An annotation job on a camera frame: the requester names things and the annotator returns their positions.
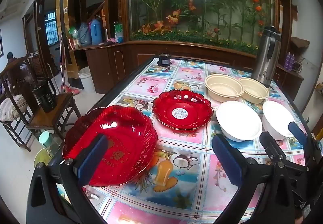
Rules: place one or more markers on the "brown wooden cabinet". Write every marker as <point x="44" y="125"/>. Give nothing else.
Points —
<point x="121" y="62"/>

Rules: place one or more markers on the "artificial flower glass display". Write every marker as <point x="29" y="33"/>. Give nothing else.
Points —
<point x="201" y="12"/>

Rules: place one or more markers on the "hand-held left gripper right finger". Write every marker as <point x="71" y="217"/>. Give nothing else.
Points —
<point x="227" y="161"/>

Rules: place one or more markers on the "green snack bag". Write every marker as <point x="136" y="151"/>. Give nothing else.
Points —
<point x="73" y="34"/>

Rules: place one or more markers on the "fruit print tablecloth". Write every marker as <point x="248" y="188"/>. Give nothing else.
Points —
<point x="186" y="143"/>

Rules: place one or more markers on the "dark wooden chair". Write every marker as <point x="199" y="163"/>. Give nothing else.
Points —
<point x="50" y="110"/>

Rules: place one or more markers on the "grey blue thermos jug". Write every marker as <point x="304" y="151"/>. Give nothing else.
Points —
<point x="84" y="36"/>

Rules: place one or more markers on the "green plastic bottle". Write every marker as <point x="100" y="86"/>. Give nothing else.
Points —
<point x="118" y="33"/>

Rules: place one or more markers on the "small beige bowl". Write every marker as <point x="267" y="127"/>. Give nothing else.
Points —
<point x="253" y="91"/>

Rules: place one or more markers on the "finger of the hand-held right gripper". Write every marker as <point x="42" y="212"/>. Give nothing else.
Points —
<point x="271" y="147"/>
<point x="296" y="129"/>

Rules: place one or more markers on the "purple bottle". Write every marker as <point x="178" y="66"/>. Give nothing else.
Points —
<point x="292" y="61"/>
<point x="288" y="61"/>

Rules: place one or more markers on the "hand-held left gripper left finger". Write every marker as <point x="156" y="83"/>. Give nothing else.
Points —
<point x="94" y="158"/>

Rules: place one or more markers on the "white bucket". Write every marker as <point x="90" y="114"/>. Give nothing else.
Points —
<point x="87" y="81"/>

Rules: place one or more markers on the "blue thermos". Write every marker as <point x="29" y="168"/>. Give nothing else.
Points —
<point x="96" y="33"/>

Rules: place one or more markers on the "white bowl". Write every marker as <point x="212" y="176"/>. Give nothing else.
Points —
<point x="275" y="115"/>
<point x="237" y="118"/>

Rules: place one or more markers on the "wooden chair with cushion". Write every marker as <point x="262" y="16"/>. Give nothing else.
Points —
<point x="10" y="126"/>

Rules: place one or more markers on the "small black canister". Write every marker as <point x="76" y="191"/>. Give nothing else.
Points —
<point x="164" y="60"/>

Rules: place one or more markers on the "steel thermos jug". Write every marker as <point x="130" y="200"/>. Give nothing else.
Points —
<point x="266" y="62"/>

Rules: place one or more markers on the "white stool with green top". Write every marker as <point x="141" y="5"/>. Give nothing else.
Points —
<point x="41" y="158"/>

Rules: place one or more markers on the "mop with metal pole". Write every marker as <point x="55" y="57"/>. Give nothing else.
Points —
<point x="61" y="75"/>

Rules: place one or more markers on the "pink cloth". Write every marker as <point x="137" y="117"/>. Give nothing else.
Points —
<point x="112" y="40"/>

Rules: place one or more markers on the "large beige bowl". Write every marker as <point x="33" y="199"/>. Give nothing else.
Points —
<point x="222" y="87"/>

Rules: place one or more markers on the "barred window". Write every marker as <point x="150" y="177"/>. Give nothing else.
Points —
<point x="51" y="28"/>

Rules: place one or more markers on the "red plate with white sticker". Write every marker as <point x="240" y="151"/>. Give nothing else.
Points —
<point x="191" y="102"/>

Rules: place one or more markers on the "mint lid water bottle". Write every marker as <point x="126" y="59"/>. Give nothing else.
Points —
<point x="45" y="138"/>

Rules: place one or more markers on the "framed wall picture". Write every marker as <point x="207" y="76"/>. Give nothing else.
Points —
<point x="1" y="44"/>

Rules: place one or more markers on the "black kettle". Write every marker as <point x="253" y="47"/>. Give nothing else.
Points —
<point x="46" y="99"/>

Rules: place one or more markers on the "striped seat cushion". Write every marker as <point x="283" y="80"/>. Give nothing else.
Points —
<point x="12" y="107"/>

